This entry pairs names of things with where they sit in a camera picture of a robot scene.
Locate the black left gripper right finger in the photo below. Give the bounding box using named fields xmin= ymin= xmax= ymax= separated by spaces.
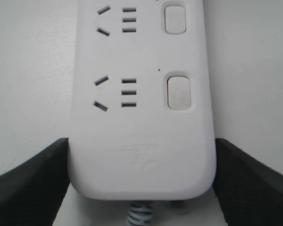
xmin=213 ymin=138 xmax=283 ymax=226

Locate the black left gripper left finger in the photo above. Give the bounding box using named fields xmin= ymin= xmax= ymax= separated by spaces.
xmin=0 ymin=138 xmax=70 ymax=226

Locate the white five-outlet power strip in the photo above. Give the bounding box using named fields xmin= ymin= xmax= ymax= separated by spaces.
xmin=68 ymin=0 xmax=216 ymax=201

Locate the grey power cable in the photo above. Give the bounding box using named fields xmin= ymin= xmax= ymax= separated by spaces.
xmin=126 ymin=200 xmax=154 ymax=226

